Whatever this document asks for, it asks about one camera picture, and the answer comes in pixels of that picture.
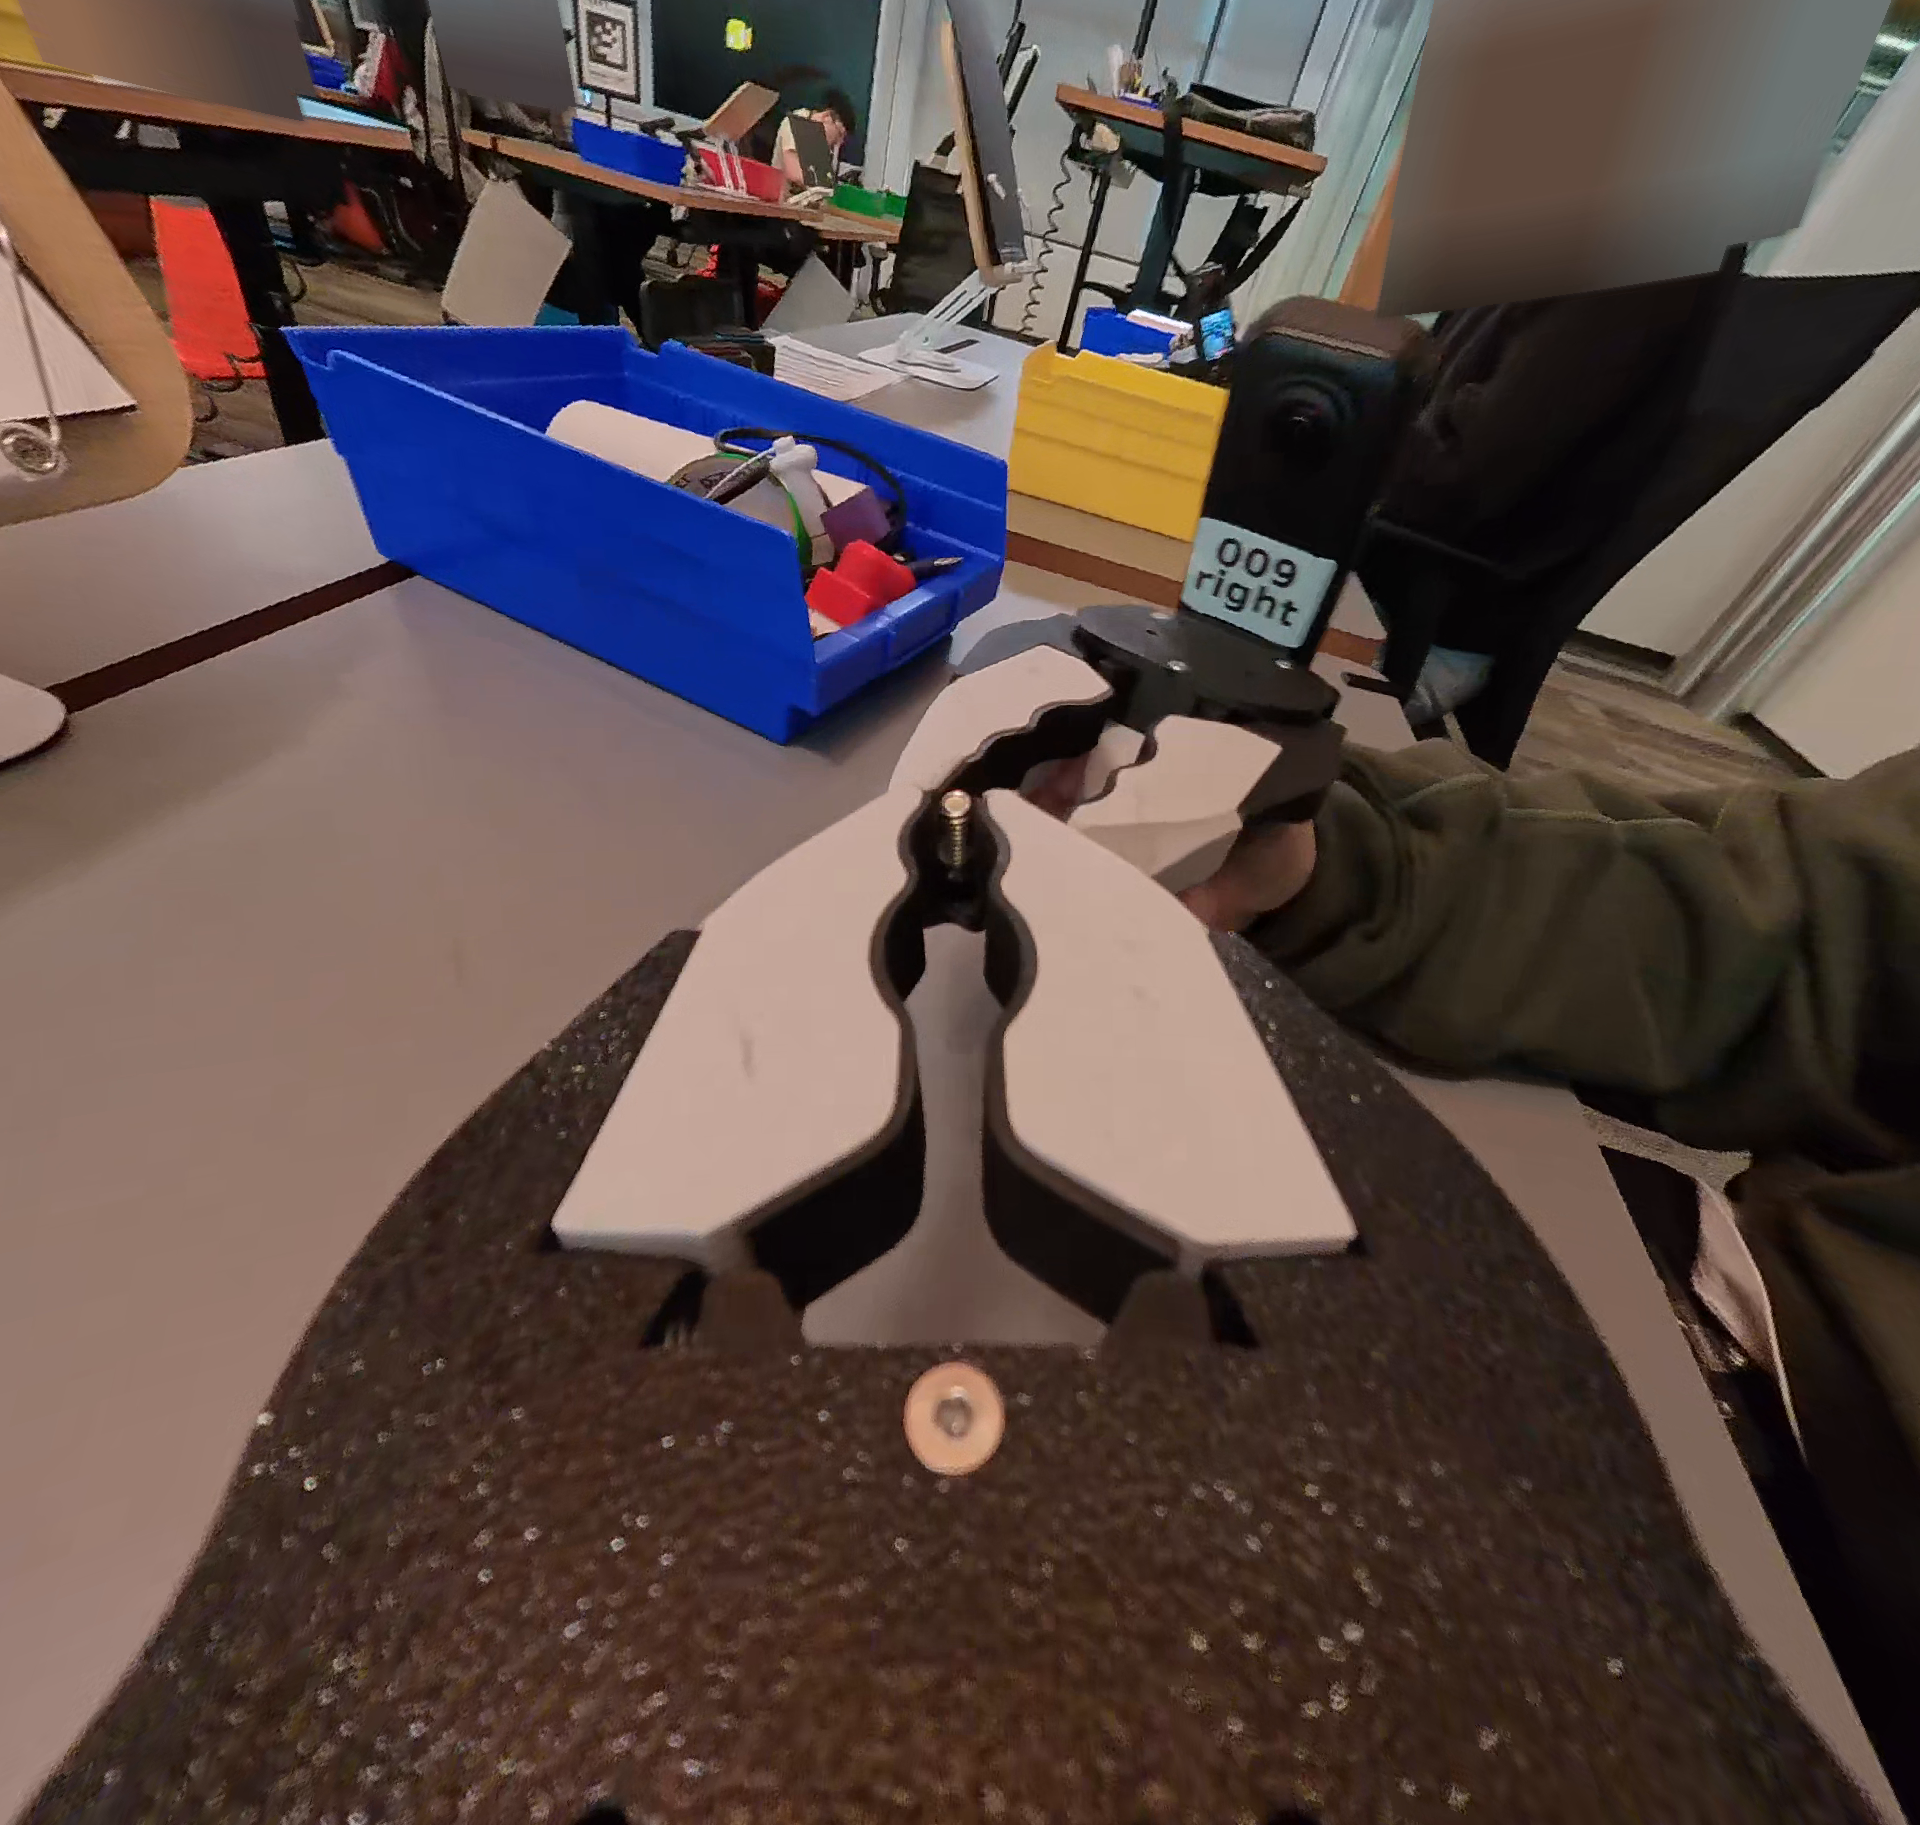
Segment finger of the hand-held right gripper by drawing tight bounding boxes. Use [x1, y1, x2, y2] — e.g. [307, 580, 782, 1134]
[1058, 716, 1289, 885]
[890, 617, 1159, 799]

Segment instruction sheet on stand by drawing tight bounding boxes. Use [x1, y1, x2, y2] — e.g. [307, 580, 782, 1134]
[0, 86, 197, 529]

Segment long wooden desk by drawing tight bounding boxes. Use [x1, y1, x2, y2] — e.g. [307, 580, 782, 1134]
[0, 62, 437, 449]

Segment small blue bin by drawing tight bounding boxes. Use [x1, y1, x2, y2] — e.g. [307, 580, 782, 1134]
[571, 116, 695, 188]

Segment orange traffic cone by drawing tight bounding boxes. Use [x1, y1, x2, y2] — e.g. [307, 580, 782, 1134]
[150, 198, 272, 384]

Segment silver metal pole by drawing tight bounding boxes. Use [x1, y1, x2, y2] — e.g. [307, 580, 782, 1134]
[1666, 386, 1920, 725]

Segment red block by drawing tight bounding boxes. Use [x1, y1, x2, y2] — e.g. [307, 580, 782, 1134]
[805, 542, 919, 629]

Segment black cable loop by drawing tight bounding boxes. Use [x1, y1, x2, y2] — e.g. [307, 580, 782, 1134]
[711, 427, 914, 545]

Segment large black wall screen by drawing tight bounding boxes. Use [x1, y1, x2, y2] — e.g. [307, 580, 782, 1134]
[648, 0, 888, 134]

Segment grey tape roll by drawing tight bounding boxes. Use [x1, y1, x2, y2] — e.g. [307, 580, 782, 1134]
[661, 452, 827, 569]

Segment black coiled cable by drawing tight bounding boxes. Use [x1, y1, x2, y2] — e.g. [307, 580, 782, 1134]
[1041, 152, 1096, 343]

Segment white board stand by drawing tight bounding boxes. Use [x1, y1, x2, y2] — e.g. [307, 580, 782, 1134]
[877, 262, 1037, 391]

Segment yellow plastic bin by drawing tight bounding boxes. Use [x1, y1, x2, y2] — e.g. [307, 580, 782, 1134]
[1008, 342, 1234, 545]

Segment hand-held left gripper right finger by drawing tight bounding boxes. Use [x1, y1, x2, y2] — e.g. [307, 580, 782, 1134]
[979, 791, 1363, 1327]

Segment printed instruction sheet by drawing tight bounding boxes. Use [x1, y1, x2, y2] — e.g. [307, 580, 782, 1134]
[0, 223, 140, 425]

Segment white papers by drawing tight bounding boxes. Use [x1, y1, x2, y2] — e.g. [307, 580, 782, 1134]
[757, 332, 908, 405]

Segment black knob screw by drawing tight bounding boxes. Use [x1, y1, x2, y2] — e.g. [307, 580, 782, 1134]
[928, 786, 995, 929]

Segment black standing desk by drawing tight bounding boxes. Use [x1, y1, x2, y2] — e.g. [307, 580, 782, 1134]
[1054, 81, 1329, 359]

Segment grey panel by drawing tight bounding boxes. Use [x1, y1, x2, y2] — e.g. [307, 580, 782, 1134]
[439, 176, 577, 332]

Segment person's right forearm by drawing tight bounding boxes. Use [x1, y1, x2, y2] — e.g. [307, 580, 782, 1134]
[1244, 738, 1920, 1170]

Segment person's right hand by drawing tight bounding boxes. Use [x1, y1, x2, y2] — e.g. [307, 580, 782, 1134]
[1027, 753, 1322, 936]

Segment black white marker sign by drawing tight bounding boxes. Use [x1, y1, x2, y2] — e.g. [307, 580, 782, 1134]
[571, 0, 645, 104]

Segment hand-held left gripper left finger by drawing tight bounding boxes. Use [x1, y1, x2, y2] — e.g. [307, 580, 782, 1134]
[548, 786, 930, 1310]

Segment grey tilted display board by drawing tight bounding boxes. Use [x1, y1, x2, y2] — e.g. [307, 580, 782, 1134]
[917, 0, 1039, 278]

